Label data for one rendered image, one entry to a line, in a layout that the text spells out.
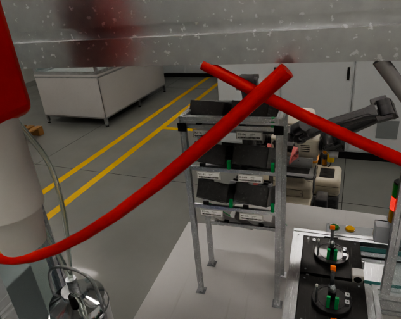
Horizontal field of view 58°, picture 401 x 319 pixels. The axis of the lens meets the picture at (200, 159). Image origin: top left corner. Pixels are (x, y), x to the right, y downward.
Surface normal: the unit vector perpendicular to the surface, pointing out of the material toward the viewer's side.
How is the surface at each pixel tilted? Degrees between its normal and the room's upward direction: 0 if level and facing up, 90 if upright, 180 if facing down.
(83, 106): 90
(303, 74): 90
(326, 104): 90
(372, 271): 0
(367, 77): 90
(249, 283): 0
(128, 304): 0
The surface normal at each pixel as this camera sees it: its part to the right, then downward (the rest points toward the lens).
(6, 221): 0.33, 0.38
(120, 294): -0.08, -0.90
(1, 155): 0.76, 0.22
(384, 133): -0.37, 0.44
